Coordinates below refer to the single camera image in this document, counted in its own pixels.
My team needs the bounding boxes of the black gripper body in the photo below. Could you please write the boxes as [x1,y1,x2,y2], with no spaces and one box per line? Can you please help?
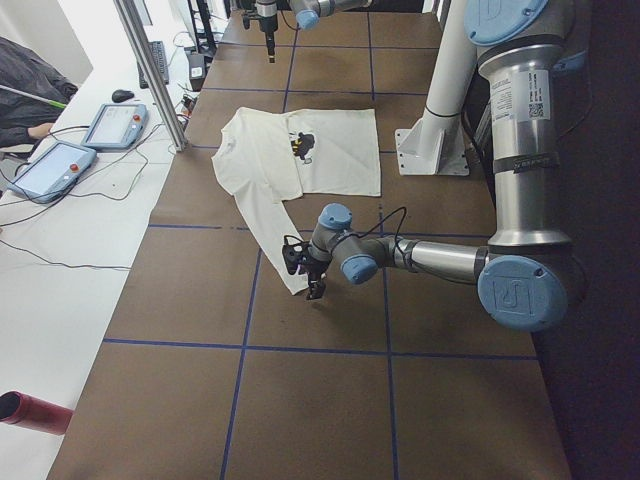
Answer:
[259,15,278,55]
[303,246,328,285]

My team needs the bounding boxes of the cream long-sleeve cat shirt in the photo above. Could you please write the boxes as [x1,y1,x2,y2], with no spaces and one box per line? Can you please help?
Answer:
[212,107,381,294]

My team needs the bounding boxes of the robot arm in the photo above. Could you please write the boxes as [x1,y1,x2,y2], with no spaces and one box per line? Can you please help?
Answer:
[247,0,373,63]
[283,1,591,332]

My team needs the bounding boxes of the seated person dark clothes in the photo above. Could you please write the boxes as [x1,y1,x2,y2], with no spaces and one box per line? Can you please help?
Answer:
[1,37,78,148]

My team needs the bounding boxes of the black power adapter box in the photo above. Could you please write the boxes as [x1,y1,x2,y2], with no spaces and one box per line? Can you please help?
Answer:
[187,52,207,92]

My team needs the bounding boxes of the black keyboard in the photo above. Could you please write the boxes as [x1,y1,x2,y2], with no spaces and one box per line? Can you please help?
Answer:
[137,41,170,89]

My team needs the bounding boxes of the black computer mouse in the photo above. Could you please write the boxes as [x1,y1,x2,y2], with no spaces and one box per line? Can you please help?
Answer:
[111,89,135,103]

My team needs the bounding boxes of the far blue teach pendant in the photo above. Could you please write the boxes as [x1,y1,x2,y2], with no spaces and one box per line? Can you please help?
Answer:
[81,103,148,151]

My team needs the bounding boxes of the blue teach pendant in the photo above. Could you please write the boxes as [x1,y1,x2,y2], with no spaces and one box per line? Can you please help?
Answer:
[8,141,97,204]
[81,103,148,151]

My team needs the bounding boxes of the near blue teach pendant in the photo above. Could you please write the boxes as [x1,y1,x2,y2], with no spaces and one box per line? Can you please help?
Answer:
[8,141,97,204]

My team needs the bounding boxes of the red cylinder tube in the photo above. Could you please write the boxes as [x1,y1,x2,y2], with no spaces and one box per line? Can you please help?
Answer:
[1,391,74,435]

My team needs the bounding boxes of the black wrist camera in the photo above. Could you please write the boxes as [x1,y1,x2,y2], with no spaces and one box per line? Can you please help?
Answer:
[282,234,308,275]
[242,10,260,30]

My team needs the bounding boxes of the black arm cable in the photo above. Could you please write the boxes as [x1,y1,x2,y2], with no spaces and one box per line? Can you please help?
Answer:
[349,206,409,256]

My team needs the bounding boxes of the aluminium frame post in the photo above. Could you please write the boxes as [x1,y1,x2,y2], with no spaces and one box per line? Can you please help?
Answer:
[114,0,188,152]

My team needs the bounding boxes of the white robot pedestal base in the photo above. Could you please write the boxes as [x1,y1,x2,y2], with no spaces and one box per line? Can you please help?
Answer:
[394,0,472,177]

